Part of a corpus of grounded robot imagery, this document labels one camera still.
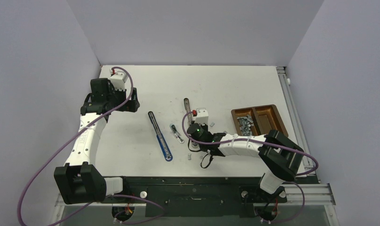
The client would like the light blue staple box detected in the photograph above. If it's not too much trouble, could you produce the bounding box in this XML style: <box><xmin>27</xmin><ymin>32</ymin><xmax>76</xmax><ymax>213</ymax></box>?
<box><xmin>170</xmin><ymin>124</ymin><xmax>184</xmax><ymax>144</ymax></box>

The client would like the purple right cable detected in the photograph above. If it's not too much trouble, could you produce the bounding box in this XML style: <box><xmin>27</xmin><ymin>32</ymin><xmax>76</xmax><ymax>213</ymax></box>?
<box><xmin>182</xmin><ymin>112</ymin><xmax>319</xmax><ymax>225</ymax></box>

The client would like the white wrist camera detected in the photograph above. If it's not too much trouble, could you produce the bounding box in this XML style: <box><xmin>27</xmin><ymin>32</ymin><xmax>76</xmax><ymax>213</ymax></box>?
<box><xmin>193</xmin><ymin>108</ymin><xmax>209</xmax><ymax>126</ymax></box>
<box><xmin>109</xmin><ymin>72</ymin><xmax>128</xmax><ymax>91</ymax></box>

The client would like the aluminium frame rail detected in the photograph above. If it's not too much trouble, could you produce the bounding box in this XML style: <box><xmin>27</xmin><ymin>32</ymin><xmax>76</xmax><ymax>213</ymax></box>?
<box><xmin>54</xmin><ymin>66</ymin><xmax>337</xmax><ymax>208</ymax></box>

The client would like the pile of grey staples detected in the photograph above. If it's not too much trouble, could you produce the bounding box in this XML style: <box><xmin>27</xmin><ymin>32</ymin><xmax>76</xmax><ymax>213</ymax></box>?
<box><xmin>237</xmin><ymin>114</ymin><xmax>259</xmax><ymax>136</ymax></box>

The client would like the silver black stapler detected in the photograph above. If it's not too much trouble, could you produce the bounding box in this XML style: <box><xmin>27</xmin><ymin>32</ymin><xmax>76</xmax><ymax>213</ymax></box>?
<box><xmin>183</xmin><ymin>98</ymin><xmax>199</xmax><ymax>152</ymax></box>

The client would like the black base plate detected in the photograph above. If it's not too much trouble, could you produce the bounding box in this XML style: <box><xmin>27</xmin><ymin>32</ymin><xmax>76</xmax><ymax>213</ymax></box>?
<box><xmin>68</xmin><ymin>176</ymin><xmax>320</xmax><ymax>218</ymax></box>

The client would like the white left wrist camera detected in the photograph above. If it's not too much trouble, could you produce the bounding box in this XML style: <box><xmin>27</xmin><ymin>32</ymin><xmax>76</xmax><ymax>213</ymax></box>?
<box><xmin>109</xmin><ymin>72</ymin><xmax>128</xmax><ymax>91</ymax></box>

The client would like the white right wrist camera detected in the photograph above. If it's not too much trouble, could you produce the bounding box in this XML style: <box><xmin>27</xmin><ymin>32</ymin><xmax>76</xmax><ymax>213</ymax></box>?
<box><xmin>193</xmin><ymin>108</ymin><xmax>209</xmax><ymax>126</ymax></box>

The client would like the brown plastic divided tray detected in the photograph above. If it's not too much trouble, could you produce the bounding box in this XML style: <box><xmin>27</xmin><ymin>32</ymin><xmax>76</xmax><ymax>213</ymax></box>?
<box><xmin>231</xmin><ymin>105</ymin><xmax>288</xmax><ymax>137</ymax></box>

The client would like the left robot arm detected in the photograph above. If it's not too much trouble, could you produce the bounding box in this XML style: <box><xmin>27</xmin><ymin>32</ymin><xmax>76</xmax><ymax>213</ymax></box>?
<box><xmin>54</xmin><ymin>78</ymin><xmax>140</xmax><ymax>204</ymax></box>

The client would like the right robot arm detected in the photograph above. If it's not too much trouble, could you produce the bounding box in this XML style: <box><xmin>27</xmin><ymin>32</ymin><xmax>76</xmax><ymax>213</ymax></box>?
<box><xmin>186</xmin><ymin>123</ymin><xmax>304</xmax><ymax>202</ymax></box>

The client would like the blue stapler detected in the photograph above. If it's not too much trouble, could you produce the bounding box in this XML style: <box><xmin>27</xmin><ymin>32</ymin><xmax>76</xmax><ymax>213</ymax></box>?
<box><xmin>148</xmin><ymin>111</ymin><xmax>173</xmax><ymax>161</ymax></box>

